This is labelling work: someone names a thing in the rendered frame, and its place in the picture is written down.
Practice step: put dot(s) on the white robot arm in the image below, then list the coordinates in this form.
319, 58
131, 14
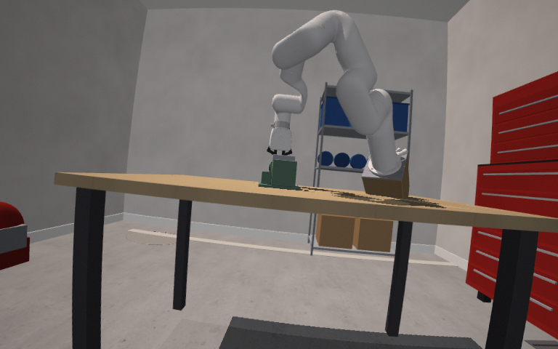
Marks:
367, 110

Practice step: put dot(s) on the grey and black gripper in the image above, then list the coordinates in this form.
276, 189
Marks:
280, 138

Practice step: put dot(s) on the green slide mechanism with black handwheel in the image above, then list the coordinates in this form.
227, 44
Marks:
282, 173

